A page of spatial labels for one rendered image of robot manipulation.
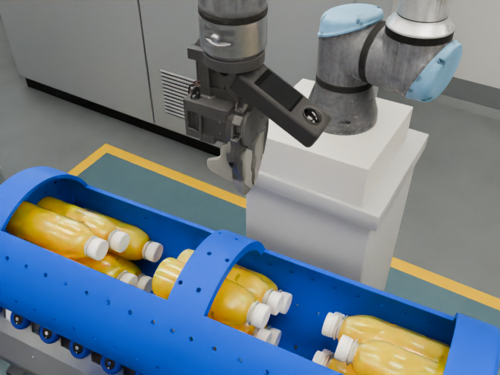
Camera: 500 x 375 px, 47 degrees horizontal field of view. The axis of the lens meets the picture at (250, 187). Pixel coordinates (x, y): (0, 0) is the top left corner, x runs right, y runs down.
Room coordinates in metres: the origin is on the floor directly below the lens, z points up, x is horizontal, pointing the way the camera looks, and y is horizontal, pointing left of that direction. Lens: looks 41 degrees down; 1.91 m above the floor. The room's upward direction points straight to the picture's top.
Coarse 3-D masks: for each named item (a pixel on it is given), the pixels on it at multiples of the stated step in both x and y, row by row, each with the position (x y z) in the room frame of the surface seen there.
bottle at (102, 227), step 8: (40, 200) 0.84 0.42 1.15; (48, 200) 0.84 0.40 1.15; (56, 200) 0.84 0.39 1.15; (48, 208) 0.82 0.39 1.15; (56, 208) 0.81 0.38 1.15; (64, 208) 0.81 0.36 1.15; (72, 208) 0.81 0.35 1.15; (80, 208) 0.82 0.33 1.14; (72, 216) 0.79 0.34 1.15; (80, 216) 0.79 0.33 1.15; (88, 216) 0.79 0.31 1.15; (96, 216) 0.79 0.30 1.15; (88, 224) 0.77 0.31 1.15; (96, 224) 0.77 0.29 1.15; (104, 224) 0.78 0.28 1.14; (112, 224) 0.79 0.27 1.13; (96, 232) 0.76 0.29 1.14; (104, 232) 0.76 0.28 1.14; (112, 232) 0.76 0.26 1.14
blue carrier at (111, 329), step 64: (0, 192) 0.77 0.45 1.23; (64, 192) 0.90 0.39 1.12; (0, 256) 0.66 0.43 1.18; (192, 256) 0.61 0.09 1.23; (256, 256) 0.72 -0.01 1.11; (64, 320) 0.58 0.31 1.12; (128, 320) 0.54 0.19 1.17; (192, 320) 0.52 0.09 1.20; (320, 320) 0.64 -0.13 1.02; (448, 320) 0.56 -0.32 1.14
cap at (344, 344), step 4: (344, 336) 0.51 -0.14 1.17; (340, 340) 0.50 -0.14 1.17; (344, 340) 0.50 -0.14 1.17; (348, 340) 0.50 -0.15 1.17; (352, 340) 0.50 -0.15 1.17; (340, 344) 0.49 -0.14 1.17; (344, 344) 0.49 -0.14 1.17; (348, 344) 0.49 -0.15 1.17; (336, 348) 0.49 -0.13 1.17; (340, 348) 0.49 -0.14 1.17; (344, 348) 0.49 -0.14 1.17; (348, 348) 0.49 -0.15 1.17; (336, 352) 0.48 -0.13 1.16; (340, 352) 0.48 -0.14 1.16; (344, 352) 0.48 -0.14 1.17; (336, 356) 0.48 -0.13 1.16; (340, 356) 0.48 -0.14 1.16; (344, 356) 0.48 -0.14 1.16; (340, 360) 0.48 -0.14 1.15; (344, 360) 0.48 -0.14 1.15
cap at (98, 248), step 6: (96, 240) 0.71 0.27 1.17; (102, 240) 0.71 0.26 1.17; (90, 246) 0.70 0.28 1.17; (96, 246) 0.69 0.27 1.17; (102, 246) 0.70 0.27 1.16; (108, 246) 0.72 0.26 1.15; (90, 252) 0.69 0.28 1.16; (96, 252) 0.69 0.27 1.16; (102, 252) 0.70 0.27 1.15; (96, 258) 0.68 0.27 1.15; (102, 258) 0.70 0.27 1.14
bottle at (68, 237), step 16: (32, 208) 0.78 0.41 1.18; (16, 224) 0.75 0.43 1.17; (32, 224) 0.74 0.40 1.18; (48, 224) 0.74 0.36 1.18; (64, 224) 0.73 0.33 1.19; (80, 224) 0.74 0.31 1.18; (32, 240) 0.73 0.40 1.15; (48, 240) 0.71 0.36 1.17; (64, 240) 0.70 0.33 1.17; (80, 240) 0.70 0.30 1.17; (64, 256) 0.70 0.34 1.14; (80, 256) 0.69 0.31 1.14
